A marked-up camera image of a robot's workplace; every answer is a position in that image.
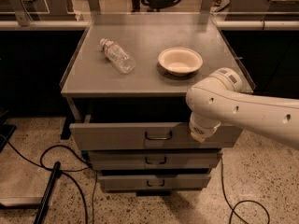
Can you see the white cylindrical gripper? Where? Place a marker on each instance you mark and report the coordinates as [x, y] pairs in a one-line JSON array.
[[202, 130]]

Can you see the grey top drawer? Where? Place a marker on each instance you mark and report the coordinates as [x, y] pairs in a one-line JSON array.
[[149, 135]]

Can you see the grey drawer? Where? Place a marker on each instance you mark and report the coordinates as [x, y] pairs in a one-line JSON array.
[[149, 135], [126, 183], [155, 159]]

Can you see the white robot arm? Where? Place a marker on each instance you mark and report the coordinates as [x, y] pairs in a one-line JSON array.
[[218, 98]]

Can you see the grey drawer cabinet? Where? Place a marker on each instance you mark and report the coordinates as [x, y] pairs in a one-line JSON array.
[[98, 93]]

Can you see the grey bottom drawer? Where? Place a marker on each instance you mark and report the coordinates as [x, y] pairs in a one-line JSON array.
[[126, 183]]

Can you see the grey middle drawer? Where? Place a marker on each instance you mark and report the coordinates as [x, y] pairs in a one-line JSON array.
[[155, 159]]

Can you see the white paper bowl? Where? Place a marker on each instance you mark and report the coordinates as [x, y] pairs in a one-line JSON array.
[[180, 61]]

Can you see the clear plastic water bottle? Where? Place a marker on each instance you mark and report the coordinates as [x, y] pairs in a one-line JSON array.
[[119, 57]]

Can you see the black pole on floor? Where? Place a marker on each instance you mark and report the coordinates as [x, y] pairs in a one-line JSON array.
[[43, 207]]

